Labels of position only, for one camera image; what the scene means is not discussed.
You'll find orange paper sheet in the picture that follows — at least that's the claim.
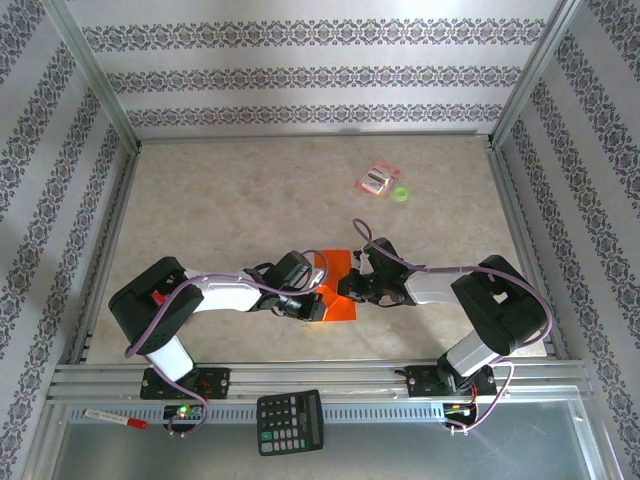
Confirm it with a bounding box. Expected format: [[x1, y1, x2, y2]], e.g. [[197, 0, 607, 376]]
[[313, 248, 359, 324]]

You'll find grey metal sheet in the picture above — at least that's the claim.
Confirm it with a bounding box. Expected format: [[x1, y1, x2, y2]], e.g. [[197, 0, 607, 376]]
[[47, 399, 609, 480]]

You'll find pink battery blister pack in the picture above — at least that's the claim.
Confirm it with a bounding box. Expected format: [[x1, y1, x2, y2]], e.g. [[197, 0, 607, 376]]
[[353, 158, 403, 201]]

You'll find black calculator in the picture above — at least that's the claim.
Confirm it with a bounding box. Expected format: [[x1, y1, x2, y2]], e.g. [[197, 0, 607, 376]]
[[255, 388, 326, 457]]

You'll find white marker with red cap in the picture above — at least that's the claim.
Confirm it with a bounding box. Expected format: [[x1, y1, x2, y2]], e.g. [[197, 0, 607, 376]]
[[82, 408, 149, 430]]

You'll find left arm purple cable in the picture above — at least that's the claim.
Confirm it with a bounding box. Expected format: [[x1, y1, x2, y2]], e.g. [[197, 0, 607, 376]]
[[123, 248, 330, 439]]

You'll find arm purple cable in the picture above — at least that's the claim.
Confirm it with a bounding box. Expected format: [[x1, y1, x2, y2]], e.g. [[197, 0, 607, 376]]
[[123, 248, 330, 439], [352, 217, 555, 436]]

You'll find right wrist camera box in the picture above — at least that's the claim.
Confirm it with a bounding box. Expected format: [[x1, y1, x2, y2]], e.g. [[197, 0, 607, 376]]
[[364, 237, 402, 275]]

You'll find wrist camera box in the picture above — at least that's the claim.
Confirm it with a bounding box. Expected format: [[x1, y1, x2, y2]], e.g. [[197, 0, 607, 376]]
[[364, 237, 402, 275], [272, 250, 326, 292]]

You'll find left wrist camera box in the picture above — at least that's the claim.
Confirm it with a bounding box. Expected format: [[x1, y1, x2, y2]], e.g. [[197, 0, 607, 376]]
[[272, 250, 326, 292]]

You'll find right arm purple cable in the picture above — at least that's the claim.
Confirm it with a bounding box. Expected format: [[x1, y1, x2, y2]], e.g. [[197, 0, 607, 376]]
[[352, 217, 555, 436]]

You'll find aluminium mounting rail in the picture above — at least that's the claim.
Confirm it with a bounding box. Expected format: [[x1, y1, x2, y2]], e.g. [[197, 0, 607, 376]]
[[47, 362, 594, 401]]

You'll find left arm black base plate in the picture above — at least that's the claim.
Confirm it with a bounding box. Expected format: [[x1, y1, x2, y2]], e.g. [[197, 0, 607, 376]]
[[139, 367, 232, 401]]

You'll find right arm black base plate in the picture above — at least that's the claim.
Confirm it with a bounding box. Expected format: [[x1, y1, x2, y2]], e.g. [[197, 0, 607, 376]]
[[405, 364, 499, 400]]

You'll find grey slotted cable duct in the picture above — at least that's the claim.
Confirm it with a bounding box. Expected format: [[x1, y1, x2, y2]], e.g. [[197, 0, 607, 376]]
[[67, 402, 449, 426]]

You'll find aluminium rear rail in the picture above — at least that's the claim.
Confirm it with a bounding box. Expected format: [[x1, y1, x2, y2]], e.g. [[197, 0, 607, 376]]
[[135, 130, 494, 147]]

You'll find aluminium side rail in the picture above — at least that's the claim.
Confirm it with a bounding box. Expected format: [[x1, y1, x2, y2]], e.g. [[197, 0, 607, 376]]
[[485, 139, 571, 361], [67, 142, 144, 365]]

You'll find aluminium frame post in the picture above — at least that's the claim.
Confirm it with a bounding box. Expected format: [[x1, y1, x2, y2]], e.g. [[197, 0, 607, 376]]
[[40, 0, 142, 151], [487, 0, 584, 147]]

